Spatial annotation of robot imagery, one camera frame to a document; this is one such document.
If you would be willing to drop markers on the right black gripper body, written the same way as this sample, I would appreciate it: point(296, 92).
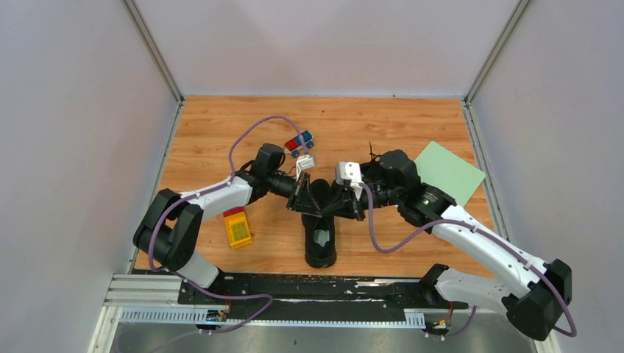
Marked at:
point(380, 195)

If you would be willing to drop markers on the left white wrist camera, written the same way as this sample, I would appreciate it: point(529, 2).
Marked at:
point(303, 163)

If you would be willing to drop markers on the toy brick car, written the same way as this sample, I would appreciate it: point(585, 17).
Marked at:
point(295, 146)

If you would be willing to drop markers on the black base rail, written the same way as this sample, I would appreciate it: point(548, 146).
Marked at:
point(318, 297)

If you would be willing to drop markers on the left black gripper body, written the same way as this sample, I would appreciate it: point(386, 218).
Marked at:
point(294, 193)

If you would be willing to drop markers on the white cable duct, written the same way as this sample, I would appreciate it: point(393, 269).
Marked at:
point(164, 315)

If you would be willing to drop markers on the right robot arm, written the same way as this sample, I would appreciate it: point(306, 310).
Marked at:
point(531, 293)

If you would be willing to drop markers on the green clipboard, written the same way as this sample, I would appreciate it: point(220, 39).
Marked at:
point(439, 167)

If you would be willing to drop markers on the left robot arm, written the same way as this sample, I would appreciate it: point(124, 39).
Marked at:
point(169, 230)

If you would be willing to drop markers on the yellow toy block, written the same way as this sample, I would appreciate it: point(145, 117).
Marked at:
point(237, 227)

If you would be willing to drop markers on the black shoelace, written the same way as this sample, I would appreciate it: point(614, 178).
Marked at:
point(371, 148)

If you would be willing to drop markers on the black sneaker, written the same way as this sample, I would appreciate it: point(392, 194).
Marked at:
point(372, 172)
point(320, 233)

